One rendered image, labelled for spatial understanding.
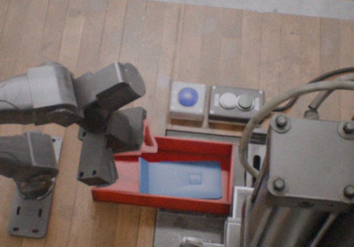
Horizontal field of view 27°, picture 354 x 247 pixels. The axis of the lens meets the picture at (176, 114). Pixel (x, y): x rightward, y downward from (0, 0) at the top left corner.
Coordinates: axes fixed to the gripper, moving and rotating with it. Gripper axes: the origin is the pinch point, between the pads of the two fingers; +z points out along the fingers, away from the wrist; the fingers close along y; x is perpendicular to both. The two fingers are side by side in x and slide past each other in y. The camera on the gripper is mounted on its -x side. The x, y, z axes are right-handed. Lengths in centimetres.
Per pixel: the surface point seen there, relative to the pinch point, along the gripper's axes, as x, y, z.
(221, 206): -6.7, 7.8, 14.0
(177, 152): 4.5, -1.9, 12.8
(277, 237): -23.2, 34.2, -18.1
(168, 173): -0.2, -2.7, 11.6
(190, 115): 11.8, 0.3, 12.7
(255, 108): 14.3, 11.1, 18.6
